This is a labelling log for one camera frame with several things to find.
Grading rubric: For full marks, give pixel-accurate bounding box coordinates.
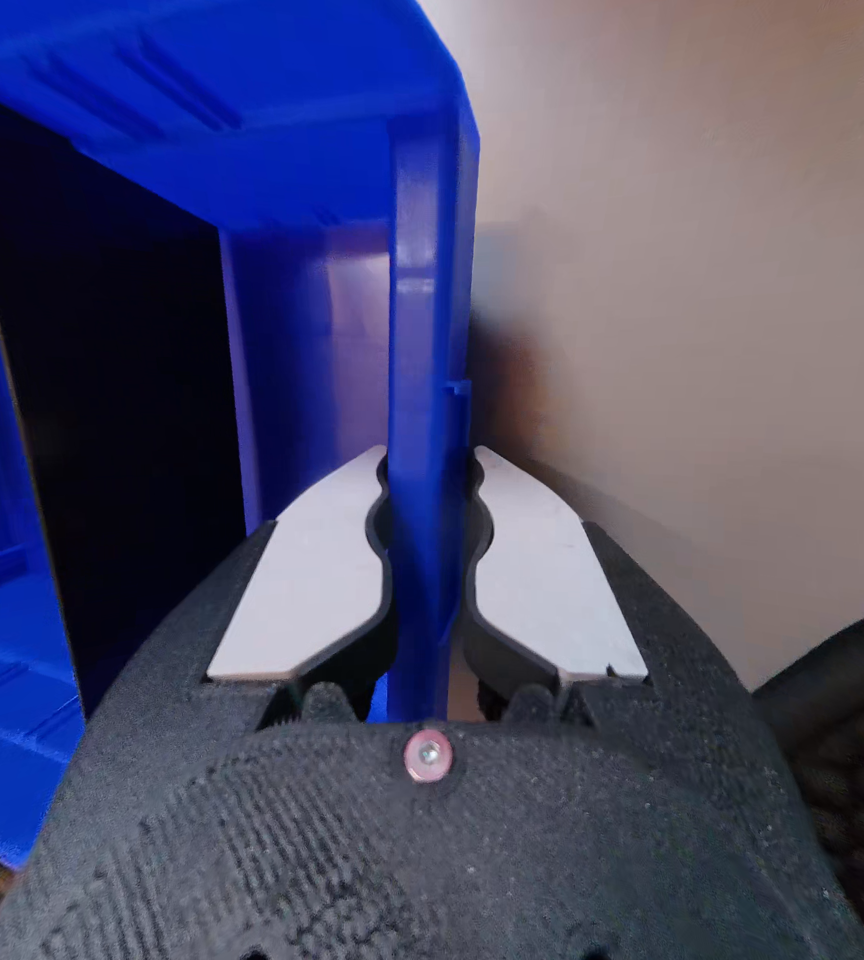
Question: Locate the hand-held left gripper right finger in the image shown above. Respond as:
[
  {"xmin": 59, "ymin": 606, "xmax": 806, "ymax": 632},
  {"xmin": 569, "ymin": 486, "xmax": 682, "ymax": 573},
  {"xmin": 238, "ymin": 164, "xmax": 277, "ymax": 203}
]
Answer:
[{"xmin": 462, "ymin": 446, "xmax": 649, "ymax": 714}]

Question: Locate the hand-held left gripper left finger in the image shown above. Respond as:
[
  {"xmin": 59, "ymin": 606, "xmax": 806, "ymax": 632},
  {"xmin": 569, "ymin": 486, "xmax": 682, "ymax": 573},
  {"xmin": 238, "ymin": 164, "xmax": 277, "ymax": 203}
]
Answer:
[{"xmin": 207, "ymin": 446, "xmax": 400, "ymax": 721}]

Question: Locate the blue storage bin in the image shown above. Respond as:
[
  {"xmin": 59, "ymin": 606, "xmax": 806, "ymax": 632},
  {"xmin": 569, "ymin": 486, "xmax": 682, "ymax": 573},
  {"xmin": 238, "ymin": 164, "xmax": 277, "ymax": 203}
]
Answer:
[{"xmin": 0, "ymin": 0, "xmax": 481, "ymax": 871}]

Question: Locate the black textured armrest pad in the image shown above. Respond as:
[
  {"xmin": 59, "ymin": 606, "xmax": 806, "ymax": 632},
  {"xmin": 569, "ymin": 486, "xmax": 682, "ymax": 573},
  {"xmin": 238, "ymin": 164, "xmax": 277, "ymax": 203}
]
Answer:
[{"xmin": 750, "ymin": 600, "xmax": 864, "ymax": 960}]

